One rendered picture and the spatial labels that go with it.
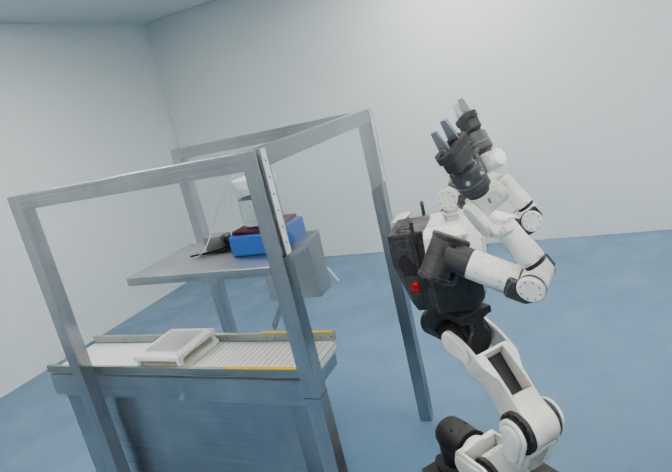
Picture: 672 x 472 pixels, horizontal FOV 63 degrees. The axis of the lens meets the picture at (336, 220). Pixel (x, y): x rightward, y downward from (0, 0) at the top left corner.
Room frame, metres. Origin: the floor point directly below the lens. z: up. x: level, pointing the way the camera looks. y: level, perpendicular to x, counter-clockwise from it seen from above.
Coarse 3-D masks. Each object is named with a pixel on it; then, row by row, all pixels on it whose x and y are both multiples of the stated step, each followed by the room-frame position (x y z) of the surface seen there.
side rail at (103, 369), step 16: (48, 368) 2.31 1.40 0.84; (64, 368) 2.27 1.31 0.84; (96, 368) 2.18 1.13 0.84; (112, 368) 2.14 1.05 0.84; (128, 368) 2.09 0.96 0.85; (144, 368) 2.06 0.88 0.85; (160, 368) 2.02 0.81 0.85; (176, 368) 1.98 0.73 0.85; (192, 368) 1.95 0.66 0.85; (208, 368) 1.91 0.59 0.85
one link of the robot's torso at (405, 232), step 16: (400, 224) 1.87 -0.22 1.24; (416, 224) 1.81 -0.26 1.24; (432, 224) 1.76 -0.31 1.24; (448, 224) 1.72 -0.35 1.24; (464, 224) 1.68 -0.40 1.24; (400, 240) 1.74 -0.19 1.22; (416, 240) 1.72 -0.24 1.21; (480, 240) 1.66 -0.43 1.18; (400, 256) 1.74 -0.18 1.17; (416, 256) 1.68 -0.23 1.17; (400, 272) 1.75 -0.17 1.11; (416, 272) 1.73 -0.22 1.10; (416, 288) 1.71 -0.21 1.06; (432, 288) 1.70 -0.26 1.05; (448, 288) 1.68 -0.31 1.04; (464, 288) 1.67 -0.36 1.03; (480, 288) 1.68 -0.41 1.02; (416, 304) 1.75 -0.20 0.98; (432, 304) 1.72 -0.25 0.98; (448, 304) 1.70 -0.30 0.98; (464, 304) 1.68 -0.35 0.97
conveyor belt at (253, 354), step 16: (96, 352) 2.44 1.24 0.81; (112, 352) 2.39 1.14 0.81; (128, 352) 2.34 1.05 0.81; (208, 352) 2.14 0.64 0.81; (224, 352) 2.10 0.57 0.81; (240, 352) 2.07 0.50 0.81; (256, 352) 2.03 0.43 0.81; (272, 352) 2.00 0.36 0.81; (288, 352) 1.97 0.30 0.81; (320, 352) 1.90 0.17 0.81
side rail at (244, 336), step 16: (96, 336) 2.55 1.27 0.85; (112, 336) 2.50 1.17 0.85; (128, 336) 2.45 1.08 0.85; (144, 336) 2.41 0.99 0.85; (160, 336) 2.37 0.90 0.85; (224, 336) 2.21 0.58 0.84; (240, 336) 2.17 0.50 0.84; (256, 336) 2.13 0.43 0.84; (272, 336) 2.10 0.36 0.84; (320, 336) 2.00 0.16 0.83
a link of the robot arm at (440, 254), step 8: (432, 240) 1.57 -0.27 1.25; (440, 240) 1.55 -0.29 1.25; (432, 248) 1.55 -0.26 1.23; (440, 248) 1.54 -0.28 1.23; (448, 248) 1.53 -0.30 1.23; (456, 248) 1.53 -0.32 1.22; (464, 248) 1.53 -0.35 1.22; (472, 248) 1.53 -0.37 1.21; (424, 256) 1.58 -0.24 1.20; (432, 256) 1.54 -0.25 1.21; (440, 256) 1.53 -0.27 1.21; (448, 256) 1.52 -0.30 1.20; (456, 256) 1.51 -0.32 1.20; (464, 256) 1.50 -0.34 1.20; (424, 264) 1.56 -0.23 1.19; (432, 264) 1.53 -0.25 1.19; (440, 264) 1.53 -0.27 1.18; (448, 264) 1.52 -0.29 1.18; (456, 264) 1.51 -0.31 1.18; (464, 264) 1.49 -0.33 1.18; (432, 272) 1.53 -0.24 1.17; (440, 272) 1.52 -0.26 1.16; (448, 272) 1.53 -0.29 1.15; (456, 272) 1.52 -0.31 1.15; (464, 272) 1.50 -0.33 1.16
